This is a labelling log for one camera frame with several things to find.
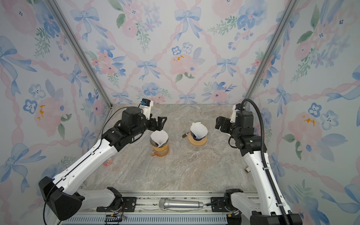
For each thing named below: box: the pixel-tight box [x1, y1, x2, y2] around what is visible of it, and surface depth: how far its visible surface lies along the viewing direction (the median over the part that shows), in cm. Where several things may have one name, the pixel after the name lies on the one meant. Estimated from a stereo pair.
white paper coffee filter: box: [150, 129, 169, 148], surface depth 83 cm
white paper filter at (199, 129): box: [190, 121, 209, 140], surface depth 84 cm
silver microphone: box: [158, 198, 204, 210], surface depth 74 cm
